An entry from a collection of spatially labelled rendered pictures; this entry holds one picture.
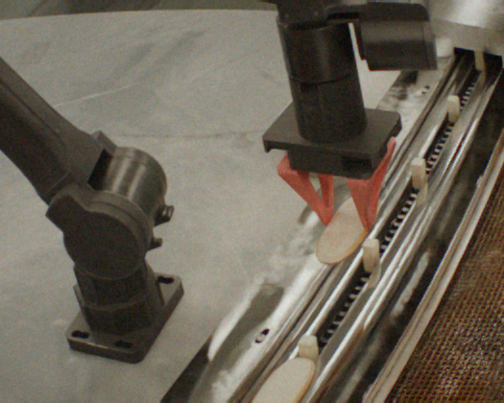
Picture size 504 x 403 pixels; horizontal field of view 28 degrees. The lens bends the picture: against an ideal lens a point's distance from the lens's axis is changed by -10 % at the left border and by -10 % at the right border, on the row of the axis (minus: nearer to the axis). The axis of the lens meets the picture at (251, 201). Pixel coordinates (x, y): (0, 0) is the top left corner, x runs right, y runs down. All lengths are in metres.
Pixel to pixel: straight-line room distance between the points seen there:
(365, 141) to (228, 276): 0.28
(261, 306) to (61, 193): 0.21
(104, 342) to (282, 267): 0.19
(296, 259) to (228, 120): 0.35
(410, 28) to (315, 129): 0.12
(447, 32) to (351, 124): 0.49
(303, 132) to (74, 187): 0.20
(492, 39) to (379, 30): 0.51
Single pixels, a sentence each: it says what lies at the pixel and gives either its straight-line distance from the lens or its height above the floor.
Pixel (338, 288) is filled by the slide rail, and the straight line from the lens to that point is 1.00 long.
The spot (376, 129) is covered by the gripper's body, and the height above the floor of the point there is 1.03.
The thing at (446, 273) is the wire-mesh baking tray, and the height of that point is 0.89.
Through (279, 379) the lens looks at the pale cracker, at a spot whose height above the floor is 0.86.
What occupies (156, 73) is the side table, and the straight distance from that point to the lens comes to 1.48.
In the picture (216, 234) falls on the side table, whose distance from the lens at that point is 1.14.
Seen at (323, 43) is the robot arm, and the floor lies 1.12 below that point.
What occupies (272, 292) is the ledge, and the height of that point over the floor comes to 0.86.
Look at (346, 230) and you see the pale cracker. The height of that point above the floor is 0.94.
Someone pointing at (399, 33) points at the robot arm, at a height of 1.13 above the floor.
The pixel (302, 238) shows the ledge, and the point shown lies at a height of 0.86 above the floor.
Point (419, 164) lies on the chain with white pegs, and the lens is 1.12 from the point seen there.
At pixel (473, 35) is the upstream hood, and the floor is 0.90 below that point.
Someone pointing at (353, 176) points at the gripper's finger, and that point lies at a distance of 0.86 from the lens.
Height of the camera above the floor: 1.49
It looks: 35 degrees down
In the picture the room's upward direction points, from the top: 10 degrees counter-clockwise
